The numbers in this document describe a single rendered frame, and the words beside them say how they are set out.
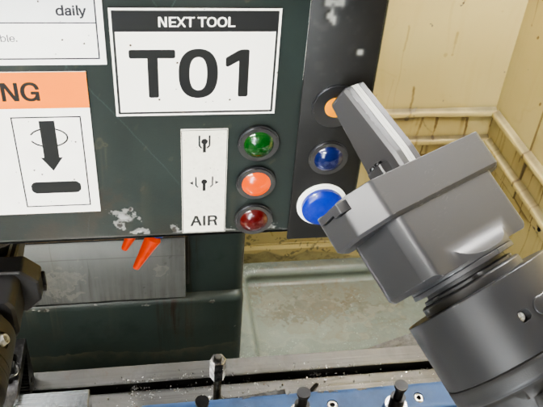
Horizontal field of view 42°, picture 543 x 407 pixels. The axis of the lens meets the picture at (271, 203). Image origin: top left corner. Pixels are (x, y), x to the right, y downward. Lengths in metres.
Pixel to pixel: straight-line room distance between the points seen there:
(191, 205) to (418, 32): 1.23
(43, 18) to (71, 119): 0.07
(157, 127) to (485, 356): 0.24
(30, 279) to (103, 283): 0.71
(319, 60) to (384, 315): 1.53
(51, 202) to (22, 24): 0.13
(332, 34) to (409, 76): 1.28
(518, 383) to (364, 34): 0.21
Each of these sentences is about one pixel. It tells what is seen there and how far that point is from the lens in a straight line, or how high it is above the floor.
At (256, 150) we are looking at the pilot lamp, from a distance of 0.46.
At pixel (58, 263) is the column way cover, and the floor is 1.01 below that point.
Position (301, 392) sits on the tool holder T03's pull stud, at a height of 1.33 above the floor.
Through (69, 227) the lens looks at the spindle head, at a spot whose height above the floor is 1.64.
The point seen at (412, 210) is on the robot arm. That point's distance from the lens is 0.39.
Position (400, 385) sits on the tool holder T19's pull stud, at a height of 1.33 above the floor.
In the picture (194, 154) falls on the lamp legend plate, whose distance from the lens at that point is 0.47.
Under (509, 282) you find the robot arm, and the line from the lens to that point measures 0.39.
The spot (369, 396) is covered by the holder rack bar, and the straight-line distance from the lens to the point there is 0.94.
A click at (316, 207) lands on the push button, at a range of 0.50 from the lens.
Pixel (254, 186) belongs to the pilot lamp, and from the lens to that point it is 0.48.
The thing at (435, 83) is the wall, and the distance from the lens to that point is 1.75.
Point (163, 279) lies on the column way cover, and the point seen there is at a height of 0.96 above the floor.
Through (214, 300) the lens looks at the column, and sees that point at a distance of 1.52.
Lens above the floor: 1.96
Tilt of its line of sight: 38 degrees down
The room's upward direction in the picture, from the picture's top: 5 degrees clockwise
